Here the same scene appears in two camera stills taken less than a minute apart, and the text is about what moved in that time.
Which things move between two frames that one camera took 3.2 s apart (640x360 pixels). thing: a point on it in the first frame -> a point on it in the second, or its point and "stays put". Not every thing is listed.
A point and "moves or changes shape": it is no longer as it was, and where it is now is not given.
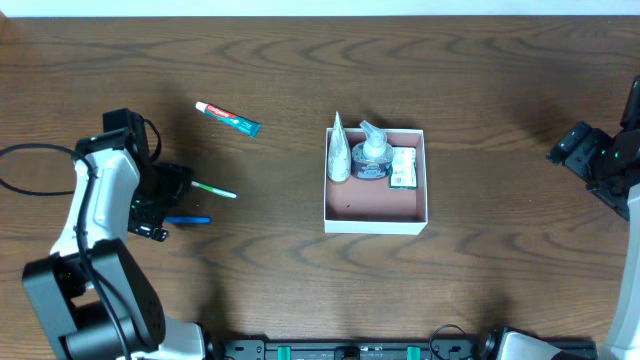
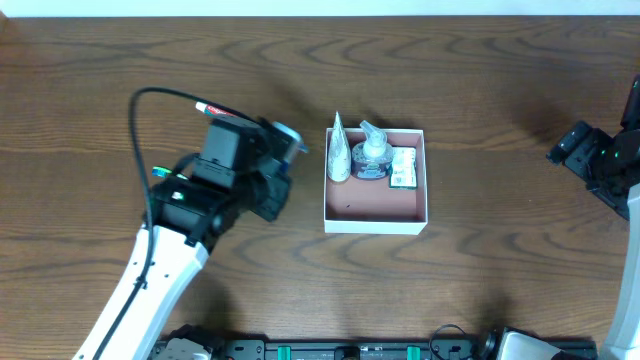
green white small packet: [403, 169] stays put
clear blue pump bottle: [372, 158] stays put
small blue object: [187, 220] moves or changes shape
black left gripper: [176, 187] -> [272, 198]
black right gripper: [567, 148] stays put
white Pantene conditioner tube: [339, 164] stays put
